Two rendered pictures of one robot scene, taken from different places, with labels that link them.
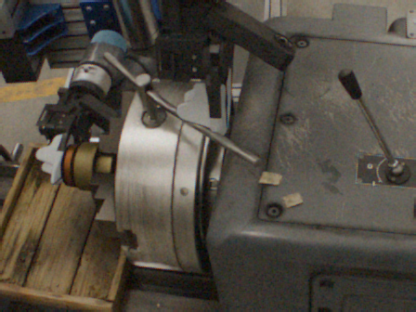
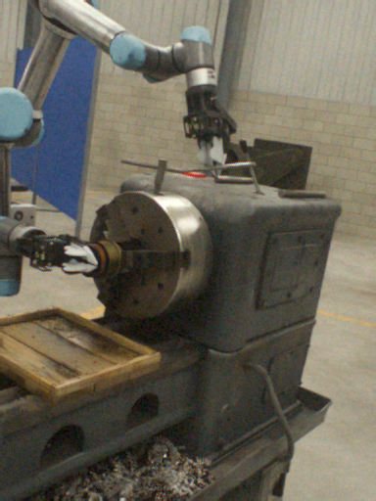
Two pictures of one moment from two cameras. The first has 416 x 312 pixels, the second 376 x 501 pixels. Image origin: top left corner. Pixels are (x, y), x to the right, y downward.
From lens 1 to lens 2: 148 cm
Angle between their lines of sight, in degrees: 66
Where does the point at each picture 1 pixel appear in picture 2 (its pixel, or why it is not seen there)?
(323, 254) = (281, 209)
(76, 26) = not seen: outside the picture
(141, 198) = (187, 225)
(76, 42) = not seen: outside the picture
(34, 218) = (28, 355)
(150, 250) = (195, 264)
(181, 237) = (208, 247)
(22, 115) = not seen: outside the picture
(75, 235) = (73, 349)
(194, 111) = (215, 153)
